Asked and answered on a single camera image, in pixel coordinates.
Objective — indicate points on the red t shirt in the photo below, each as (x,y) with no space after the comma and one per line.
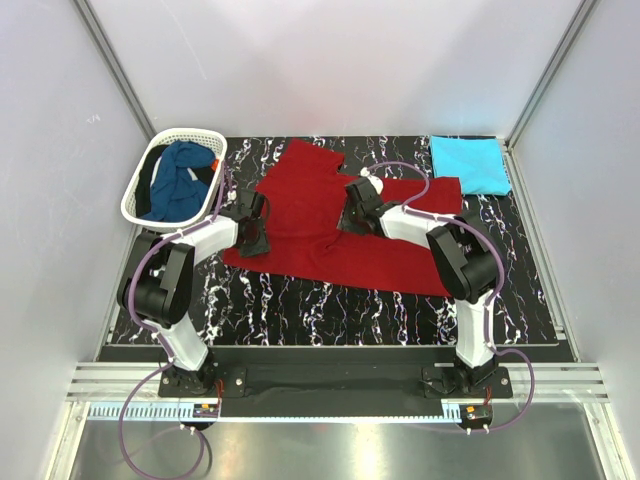
(306,193)

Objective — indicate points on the black garment in basket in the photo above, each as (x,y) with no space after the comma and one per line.
(143,188)

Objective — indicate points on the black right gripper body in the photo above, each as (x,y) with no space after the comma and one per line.
(354,213)

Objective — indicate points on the white perforated laundry basket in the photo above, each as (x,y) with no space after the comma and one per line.
(207,138)

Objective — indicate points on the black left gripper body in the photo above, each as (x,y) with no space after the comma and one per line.
(260,226)

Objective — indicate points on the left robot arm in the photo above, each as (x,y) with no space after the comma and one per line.
(156,286)

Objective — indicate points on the aluminium rail with connectors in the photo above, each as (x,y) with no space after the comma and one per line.
(467,417)

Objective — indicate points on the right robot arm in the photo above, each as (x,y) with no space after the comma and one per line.
(468,263)

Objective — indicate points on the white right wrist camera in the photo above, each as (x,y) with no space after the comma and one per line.
(375,181)

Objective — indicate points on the folded cyan t shirt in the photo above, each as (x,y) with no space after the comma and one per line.
(477,163)

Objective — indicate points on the blue t shirt in basket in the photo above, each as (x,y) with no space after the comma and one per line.
(181,181)

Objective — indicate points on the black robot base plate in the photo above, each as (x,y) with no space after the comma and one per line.
(433,372)

